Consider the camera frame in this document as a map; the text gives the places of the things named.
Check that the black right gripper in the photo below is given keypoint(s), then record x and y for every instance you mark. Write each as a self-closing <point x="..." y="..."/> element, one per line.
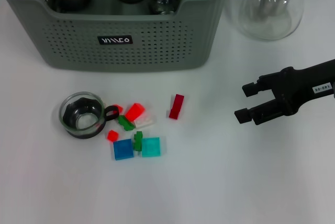
<point x="301" y="88"/>

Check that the dark red long brick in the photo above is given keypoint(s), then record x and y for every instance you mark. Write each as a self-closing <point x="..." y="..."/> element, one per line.
<point x="176" y="106"/>

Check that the grey-green perforated storage bin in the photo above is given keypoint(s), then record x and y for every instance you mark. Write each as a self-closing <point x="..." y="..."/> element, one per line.
<point x="162" y="51"/>

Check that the glass teapot with black lid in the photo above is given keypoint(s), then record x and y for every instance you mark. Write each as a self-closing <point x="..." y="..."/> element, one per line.
<point x="272" y="17"/>

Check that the white flat brick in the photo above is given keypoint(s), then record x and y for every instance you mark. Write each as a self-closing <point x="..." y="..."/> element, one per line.
<point x="146" y="123"/>

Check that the teal square flat brick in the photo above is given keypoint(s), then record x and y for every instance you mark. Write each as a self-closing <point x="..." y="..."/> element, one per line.
<point x="151" y="147"/>

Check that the orange-red sloped brick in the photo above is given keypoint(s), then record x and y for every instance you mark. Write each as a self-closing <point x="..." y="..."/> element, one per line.
<point x="134" y="111"/>

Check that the green toy brick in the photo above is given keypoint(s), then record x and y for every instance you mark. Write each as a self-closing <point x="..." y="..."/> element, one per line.
<point x="125" y="123"/>
<point x="138" y="141"/>

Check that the small orange-red brick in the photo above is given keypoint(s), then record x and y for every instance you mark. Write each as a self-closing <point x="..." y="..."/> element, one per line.
<point x="113" y="135"/>
<point x="119" y="107"/>

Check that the blue square flat brick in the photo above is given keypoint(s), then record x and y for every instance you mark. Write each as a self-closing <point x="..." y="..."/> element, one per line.
<point x="123" y="150"/>

